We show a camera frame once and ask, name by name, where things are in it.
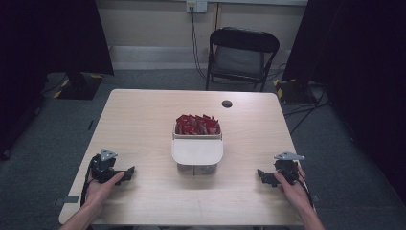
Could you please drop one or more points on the white wall socket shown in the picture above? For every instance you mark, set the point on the white wall socket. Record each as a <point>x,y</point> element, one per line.
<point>196,5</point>

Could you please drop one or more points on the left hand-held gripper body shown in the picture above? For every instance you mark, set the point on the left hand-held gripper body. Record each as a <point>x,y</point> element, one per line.
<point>102,167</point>

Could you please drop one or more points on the clear storage box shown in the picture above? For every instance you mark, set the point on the clear storage box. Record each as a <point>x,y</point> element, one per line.
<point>197,153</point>

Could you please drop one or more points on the black folding chair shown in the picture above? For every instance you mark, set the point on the black folding chair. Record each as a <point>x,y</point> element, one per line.
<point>239,57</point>

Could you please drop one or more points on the person's right hand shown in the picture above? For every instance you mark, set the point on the person's right hand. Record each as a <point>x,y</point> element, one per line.
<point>293,191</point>

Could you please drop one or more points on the person's left hand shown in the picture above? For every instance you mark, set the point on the person's left hand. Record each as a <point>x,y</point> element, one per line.
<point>101,191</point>

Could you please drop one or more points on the pile of red packets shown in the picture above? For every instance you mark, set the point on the pile of red packets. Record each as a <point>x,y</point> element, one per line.
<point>198,124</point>

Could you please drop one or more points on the pale wooden box lid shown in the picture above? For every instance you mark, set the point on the pale wooden box lid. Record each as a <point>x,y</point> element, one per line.
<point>197,151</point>

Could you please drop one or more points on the grey tape strip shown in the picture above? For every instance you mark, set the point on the grey tape strip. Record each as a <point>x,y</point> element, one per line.
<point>67,200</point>

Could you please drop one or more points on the dark curtain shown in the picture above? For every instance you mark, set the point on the dark curtain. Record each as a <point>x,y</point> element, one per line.
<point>48,38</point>
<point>360,64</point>

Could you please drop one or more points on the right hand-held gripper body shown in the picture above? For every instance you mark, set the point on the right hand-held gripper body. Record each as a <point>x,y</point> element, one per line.
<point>286,169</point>

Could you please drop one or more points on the black stand base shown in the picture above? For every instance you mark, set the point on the black stand base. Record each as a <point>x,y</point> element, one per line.
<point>81,86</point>
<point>293,91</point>

